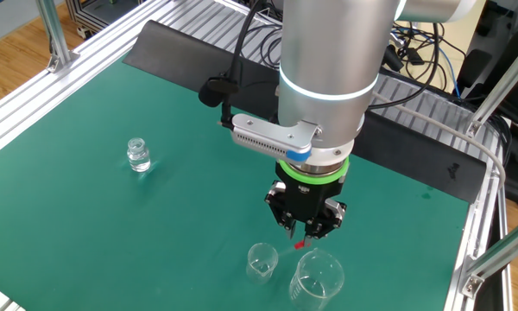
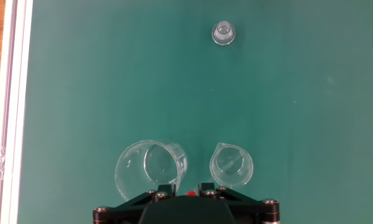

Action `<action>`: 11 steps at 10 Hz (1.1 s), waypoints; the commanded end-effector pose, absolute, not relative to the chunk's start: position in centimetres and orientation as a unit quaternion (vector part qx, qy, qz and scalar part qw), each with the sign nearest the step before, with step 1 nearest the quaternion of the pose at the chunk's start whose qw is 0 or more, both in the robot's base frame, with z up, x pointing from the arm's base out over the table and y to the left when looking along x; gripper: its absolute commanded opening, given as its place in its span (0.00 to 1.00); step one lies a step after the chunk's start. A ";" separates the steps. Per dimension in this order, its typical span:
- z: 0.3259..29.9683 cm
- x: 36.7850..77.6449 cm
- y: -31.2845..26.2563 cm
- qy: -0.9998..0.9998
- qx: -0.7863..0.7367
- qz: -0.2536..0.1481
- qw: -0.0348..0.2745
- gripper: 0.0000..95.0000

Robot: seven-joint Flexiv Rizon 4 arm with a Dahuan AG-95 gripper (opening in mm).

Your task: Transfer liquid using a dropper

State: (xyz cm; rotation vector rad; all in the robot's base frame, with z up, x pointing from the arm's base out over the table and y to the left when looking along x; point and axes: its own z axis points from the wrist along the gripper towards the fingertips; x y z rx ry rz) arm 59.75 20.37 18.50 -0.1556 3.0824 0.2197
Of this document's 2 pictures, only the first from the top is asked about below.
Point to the green table mat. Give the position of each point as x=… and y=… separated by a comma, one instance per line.
x=112, y=237

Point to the glass dropper with red bulb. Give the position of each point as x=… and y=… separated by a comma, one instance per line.
x=300, y=245

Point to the aluminium frame post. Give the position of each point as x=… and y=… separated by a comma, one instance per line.
x=54, y=30
x=500, y=255
x=500, y=86

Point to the large glass beaker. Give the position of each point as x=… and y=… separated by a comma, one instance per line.
x=315, y=281

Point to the small glass beaker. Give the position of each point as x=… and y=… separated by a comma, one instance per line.
x=261, y=263

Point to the black power adapter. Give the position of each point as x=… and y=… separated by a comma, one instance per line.
x=414, y=56

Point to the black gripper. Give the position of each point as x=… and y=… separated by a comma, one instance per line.
x=311, y=201

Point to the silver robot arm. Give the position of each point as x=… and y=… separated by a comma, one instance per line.
x=328, y=65

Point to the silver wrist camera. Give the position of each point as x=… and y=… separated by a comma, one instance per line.
x=267, y=138

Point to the black cylindrical device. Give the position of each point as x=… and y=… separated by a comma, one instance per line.
x=393, y=60

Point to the black striped cart frame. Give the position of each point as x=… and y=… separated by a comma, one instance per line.
x=82, y=17

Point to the aluminium profile table frame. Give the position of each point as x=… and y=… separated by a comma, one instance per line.
x=26, y=105

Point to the black rubber mat strip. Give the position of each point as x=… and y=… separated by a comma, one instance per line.
x=177, y=60

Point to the small clear glass bottle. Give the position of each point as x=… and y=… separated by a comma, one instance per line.
x=139, y=157

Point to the beige desk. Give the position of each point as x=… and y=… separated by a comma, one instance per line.
x=466, y=39

